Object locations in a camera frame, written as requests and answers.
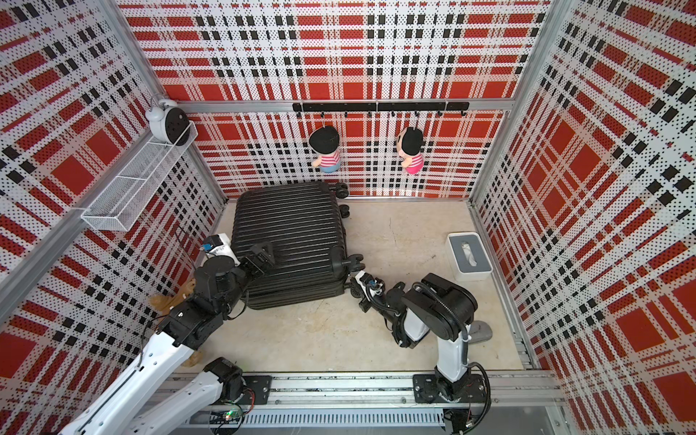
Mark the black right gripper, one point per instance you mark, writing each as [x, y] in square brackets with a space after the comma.
[364, 305]

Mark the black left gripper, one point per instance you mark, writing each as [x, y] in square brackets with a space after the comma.
[267, 262]

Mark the black ribbed hard suitcase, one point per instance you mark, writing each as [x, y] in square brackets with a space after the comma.
[303, 223]

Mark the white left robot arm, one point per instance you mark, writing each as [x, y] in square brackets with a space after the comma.
[220, 283]

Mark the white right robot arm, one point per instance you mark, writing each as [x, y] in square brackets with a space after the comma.
[431, 306]

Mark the white grey tissue box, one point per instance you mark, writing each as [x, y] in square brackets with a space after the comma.
[469, 260]

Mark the brown teddy bear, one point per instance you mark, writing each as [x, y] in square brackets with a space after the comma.
[163, 304]

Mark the doll with blue shorts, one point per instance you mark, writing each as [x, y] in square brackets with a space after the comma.
[325, 143]

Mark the doll with pink skirt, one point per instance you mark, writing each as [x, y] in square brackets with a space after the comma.
[409, 148]

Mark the white alarm clock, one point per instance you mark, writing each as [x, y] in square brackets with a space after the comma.
[168, 122]

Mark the green circuit board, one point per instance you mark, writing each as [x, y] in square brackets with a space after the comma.
[233, 416]

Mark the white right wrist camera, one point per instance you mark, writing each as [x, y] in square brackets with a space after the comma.
[369, 284]

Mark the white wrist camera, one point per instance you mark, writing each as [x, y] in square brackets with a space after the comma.
[219, 245]
[369, 284]

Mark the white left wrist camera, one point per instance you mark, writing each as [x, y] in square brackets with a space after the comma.
[219, 245]

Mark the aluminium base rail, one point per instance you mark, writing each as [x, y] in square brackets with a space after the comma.
[304, 403]

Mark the white wire mesh shelf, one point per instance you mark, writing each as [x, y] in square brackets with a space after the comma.
[125, 197]

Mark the black wall hook rail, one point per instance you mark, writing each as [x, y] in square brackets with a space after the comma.
[384, 106]

